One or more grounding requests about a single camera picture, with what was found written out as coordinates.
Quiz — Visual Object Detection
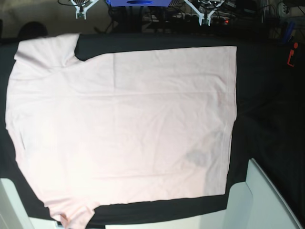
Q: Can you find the pink T-shirt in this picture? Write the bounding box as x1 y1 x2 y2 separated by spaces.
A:
5 34 237 229

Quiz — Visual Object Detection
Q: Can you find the blue box with hole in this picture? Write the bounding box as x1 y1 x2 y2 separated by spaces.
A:
106 0 172 7

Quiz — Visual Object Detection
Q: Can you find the orange black clamp right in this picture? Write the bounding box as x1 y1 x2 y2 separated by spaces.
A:
287 42 299 67

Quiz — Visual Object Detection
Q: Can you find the black table cloth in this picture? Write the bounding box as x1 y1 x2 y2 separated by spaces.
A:
0 33 305 228

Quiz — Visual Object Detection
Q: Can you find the white bin right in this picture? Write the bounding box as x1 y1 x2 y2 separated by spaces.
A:
224 158 305 229

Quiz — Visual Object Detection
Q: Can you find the white bin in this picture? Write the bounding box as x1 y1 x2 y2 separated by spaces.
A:
224 158 305 229
0 178 60 229

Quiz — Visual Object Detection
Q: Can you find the white bin left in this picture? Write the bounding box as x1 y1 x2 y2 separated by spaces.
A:
0 178 60 229

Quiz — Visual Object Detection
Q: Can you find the black power strip with cables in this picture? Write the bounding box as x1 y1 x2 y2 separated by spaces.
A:
144 7 232 26

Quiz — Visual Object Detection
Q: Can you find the blue clamp handle right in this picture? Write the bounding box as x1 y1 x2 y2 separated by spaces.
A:
282 21 295 43

